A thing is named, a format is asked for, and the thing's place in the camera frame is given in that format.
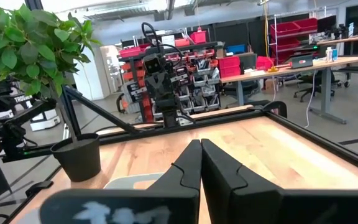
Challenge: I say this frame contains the yellow hanging cable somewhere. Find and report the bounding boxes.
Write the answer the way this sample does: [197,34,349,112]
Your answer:
[262,0,271,58]

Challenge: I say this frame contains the black office chair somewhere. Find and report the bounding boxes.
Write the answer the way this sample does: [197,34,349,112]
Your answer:
[222,79,261,105]
[292,70,337,103]

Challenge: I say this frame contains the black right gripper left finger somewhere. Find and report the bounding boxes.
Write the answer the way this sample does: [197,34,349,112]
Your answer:
[39,139,203,224]

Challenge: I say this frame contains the metal rack with red bins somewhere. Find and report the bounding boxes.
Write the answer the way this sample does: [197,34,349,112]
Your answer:
[268,14,319,63]

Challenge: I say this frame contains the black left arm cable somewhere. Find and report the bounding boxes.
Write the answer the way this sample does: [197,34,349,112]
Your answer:
[140,21,186,60]

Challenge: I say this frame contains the green potted plant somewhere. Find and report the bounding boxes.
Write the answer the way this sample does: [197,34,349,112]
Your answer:
[0,2,103,183]

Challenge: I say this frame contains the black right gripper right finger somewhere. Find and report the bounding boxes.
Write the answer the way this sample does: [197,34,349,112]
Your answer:
[201,138,358,224]

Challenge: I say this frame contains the white floor box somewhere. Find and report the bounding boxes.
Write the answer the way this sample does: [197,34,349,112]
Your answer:
[29,108,59,132]

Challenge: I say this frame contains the parts shelf with bins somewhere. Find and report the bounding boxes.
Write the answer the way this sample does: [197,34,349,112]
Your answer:
[118,27,223,124]

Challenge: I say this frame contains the black corner loop bracket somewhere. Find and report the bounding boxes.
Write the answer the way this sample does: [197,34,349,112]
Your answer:
[261,100,288,119]

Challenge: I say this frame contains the white plastic tupperware container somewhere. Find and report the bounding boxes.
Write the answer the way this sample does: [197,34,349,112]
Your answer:
[103,172,165,190]

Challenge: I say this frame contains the red stacked bins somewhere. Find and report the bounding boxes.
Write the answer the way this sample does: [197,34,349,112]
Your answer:
[218,55,242,79]

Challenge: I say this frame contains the black table clamp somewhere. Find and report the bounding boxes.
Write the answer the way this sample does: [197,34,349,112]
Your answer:
[25,180,55,198]

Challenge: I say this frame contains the white hanging cable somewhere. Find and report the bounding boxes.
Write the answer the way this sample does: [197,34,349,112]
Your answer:
[304,70,318,129]

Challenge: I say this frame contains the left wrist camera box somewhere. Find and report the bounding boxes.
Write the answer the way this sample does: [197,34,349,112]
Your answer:
[142,53,163,75]

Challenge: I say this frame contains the long wooden table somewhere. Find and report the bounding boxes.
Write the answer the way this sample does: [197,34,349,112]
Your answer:
[221,55,358,125]

